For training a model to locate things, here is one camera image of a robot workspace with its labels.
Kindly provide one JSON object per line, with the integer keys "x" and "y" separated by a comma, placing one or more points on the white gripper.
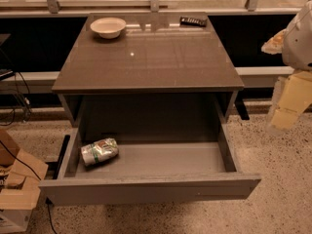
{"x": 299, "y": 46}

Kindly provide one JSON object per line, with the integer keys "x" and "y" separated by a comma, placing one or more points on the crushed 7up can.
{"x": 99, "y": 151}

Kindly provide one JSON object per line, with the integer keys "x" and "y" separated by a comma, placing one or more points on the grey cabinet with counter top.
{"x": 158, "y": 81}

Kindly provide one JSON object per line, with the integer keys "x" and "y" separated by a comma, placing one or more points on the open grey top drawer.
{"x": 182, "y": 159}

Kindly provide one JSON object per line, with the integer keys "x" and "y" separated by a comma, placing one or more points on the black remote control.
{"x": 193, "y": 21}

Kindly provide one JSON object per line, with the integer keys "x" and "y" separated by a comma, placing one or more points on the white bowl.
{"x": 108, "y": 28}

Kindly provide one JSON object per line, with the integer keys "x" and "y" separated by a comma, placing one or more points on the black device at left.
{"x": 6, "y": 66}

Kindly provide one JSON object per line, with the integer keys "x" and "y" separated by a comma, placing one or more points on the brown cardboard box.
{"x": 21, "y": 174}

